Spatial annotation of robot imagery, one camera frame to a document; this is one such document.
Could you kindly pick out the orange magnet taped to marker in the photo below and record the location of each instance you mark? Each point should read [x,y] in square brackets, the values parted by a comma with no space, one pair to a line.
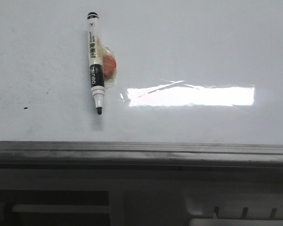
[109,66]

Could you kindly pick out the black white whiteboard marker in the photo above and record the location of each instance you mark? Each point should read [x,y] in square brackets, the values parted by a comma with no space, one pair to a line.
[95,57]

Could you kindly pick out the white whiteboard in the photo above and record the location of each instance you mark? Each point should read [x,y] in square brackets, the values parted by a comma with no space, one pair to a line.
[190,71]

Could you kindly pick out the grey aluminium whiteboard tray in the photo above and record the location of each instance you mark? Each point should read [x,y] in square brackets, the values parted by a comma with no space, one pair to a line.
[32,153]

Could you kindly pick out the white box bottom right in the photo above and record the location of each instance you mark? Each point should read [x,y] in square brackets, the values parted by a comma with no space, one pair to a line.
[233,222]

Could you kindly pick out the white bar bottom left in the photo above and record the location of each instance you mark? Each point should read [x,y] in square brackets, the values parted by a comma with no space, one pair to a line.
[43,208]

